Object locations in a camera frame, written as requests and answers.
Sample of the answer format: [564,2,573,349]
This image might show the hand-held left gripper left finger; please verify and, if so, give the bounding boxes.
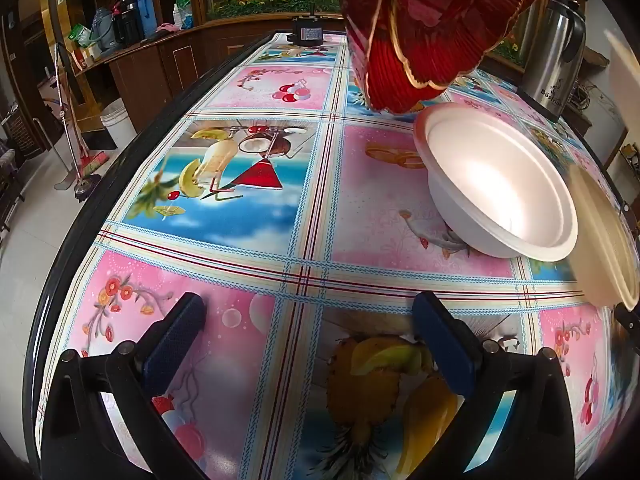
[40,291,211,480]

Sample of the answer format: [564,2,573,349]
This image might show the gold trimmed wooden cabinet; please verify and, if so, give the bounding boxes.
[20,0,166,126]

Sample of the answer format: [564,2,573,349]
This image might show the mop with silver handle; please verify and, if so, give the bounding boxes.
[52,42,103,203]

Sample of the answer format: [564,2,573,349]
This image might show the black kettle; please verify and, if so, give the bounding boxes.
[111,0,146,46]

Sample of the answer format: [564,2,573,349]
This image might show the blue plastic container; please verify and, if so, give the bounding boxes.
[137,0,160,38]

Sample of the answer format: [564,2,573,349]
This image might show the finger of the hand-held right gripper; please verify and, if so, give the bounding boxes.
[614,304,640,343]

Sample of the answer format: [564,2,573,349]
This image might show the small black motor device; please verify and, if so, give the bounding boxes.
[291,5,326,43]

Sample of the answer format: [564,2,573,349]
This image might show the brown wicker cabinet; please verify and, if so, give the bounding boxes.
[2,105,46,161]

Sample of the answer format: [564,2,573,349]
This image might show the broom with colourful bristles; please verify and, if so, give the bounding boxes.
[70,95,109,181]

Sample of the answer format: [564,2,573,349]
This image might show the white foam bowl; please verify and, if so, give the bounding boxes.
[414,103,579,262]

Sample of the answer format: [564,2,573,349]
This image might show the blue-grey thermos jug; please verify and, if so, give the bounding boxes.
[90,7,121,53]

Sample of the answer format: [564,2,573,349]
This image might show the white plastic bucket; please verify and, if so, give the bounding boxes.
[100,98,138,150]

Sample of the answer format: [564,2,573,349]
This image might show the stainless steel thermos jug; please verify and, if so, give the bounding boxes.
[517,0,587,123]

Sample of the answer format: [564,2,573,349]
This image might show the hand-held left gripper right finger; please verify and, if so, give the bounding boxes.
[411,291,576,480]

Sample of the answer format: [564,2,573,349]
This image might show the red scalloped plate gold rim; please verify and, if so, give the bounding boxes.
[337,0,558,115]

